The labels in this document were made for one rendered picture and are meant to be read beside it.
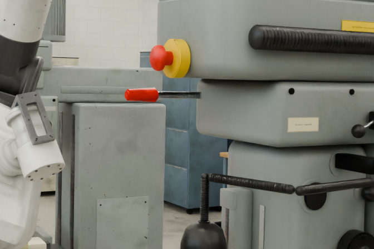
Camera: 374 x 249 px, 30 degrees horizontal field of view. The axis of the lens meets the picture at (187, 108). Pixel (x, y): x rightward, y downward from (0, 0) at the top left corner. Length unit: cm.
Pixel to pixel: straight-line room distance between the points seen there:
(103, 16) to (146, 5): 70
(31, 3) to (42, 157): 29
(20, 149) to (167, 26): 30
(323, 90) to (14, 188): 52
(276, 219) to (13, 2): 58
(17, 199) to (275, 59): 48
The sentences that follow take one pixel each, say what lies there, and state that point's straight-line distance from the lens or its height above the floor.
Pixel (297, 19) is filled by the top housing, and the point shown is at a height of 182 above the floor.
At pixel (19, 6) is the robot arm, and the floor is 185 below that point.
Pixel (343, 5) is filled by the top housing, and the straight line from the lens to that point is 110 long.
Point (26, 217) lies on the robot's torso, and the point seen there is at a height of 150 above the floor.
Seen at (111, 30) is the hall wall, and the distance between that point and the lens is 1090.
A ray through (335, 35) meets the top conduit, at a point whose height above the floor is 180.
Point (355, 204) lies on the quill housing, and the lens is 119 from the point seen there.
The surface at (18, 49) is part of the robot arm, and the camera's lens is 128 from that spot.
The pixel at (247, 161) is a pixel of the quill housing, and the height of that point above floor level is 160.
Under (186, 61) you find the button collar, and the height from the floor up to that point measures 175.
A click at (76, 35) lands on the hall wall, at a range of 1067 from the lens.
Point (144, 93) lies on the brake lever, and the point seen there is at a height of 170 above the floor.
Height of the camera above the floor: 174
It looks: 3 degrees down
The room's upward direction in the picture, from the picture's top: 1 degrees clockwise
